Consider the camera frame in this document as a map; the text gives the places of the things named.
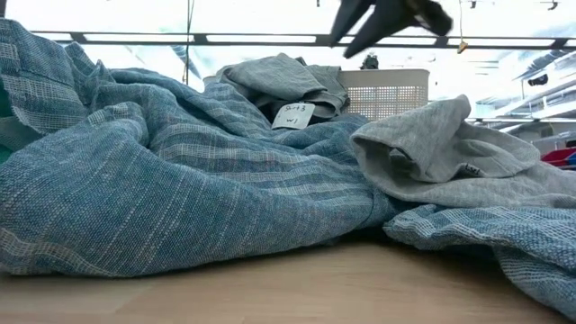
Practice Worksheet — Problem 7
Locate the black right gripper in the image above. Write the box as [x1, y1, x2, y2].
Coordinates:
[328, 0, 454, 59]

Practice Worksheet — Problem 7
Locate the grey-blue woven shirt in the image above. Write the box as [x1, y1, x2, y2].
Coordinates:
[214, 52, 351, 125]

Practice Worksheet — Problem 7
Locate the light grey knit garment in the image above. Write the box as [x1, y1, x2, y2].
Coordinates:
[349, 94, 576, 211]

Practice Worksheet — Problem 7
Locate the blue woven shirt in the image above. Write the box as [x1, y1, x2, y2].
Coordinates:
[0, 17, 576, 320]

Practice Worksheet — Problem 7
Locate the teal garment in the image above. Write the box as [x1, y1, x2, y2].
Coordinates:
[0, 76, 14, 166]

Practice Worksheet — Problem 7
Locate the white perforated plastic basket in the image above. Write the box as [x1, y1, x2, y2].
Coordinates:
[202, 67, 431, 122]

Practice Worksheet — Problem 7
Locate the white tag marked Shirt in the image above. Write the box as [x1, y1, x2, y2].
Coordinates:
[271, 102, 317, 131]

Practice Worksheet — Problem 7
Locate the red storage bin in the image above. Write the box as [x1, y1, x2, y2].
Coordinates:
[539, 147, 576, 170]

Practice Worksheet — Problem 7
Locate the yellow hanging tag on string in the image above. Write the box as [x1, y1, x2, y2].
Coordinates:
[456, 0, 469, 55]

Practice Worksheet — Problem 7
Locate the black overhead frame bar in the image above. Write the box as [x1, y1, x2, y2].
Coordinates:
[31, 30, 576, 50]

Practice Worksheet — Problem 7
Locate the thin hanging black cable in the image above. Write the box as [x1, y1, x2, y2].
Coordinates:
[181, 0, 195, 86]

